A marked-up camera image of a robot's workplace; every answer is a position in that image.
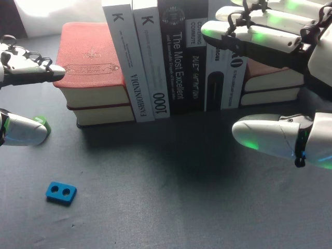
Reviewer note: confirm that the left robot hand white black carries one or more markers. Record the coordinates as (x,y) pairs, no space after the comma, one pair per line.
(23,68)

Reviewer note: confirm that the white book 1000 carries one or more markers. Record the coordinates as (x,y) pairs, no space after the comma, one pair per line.
(153,64)

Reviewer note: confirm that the grey table cloth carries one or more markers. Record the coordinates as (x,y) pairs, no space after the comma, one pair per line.
(166,181)

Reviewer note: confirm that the black book The Most Excellent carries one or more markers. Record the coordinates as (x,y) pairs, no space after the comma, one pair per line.
(176,64)

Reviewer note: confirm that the white book numeral 80 spine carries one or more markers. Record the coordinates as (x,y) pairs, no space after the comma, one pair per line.
(236,83)

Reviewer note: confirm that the blue block with two holes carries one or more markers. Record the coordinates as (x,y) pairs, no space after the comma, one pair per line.
(59,199)

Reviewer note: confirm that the thick red cloth-cover book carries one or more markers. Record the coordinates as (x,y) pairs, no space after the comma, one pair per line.
(85,52)

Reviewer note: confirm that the green toy block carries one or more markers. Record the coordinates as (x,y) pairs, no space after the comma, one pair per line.
(45,123)

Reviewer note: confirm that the black book COVERING COMMUTE label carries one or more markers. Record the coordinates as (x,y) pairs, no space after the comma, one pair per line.
(197,77)

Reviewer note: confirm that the white book FASHIONINDIA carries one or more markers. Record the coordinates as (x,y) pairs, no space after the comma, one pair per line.
(124,52)

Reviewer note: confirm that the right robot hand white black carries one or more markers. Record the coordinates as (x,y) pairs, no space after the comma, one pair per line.
(272,36)

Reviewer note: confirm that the white black-marked book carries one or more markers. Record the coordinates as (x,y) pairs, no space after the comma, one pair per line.
(215,90)

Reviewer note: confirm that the pink-red cover book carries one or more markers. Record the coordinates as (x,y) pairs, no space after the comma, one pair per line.
(272,80)

